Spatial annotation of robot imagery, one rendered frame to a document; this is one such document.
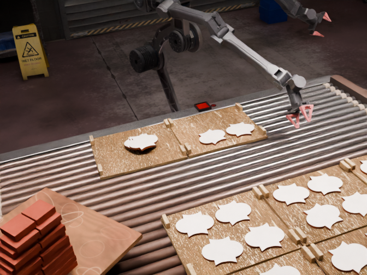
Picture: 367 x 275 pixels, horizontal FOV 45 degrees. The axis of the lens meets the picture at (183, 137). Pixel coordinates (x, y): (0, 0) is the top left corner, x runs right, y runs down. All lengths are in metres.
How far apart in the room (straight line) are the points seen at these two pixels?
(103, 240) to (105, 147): 0.76
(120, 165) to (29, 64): 3.66
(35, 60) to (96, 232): 4.15
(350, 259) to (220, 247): 0.43
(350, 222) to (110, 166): 1.05
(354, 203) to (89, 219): 1.00
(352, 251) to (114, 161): 1.09
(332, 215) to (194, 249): 0.53
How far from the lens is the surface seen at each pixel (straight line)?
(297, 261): 1.59
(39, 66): 5.58
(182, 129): 2.27
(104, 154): 2.15
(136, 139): 2.13
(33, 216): 1.33
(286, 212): 1.76
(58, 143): 2.36
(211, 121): 2.32
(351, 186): 1.93
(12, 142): 4.38
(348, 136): 2.29
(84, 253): 1.53
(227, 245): 1.61
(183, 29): 2.81
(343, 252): 1.64
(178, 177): 1.97
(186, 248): 1.62
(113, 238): 1.55
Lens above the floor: 2.11
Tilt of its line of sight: 32 degrees down
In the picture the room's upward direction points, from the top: 5 degrees counter-clockwise
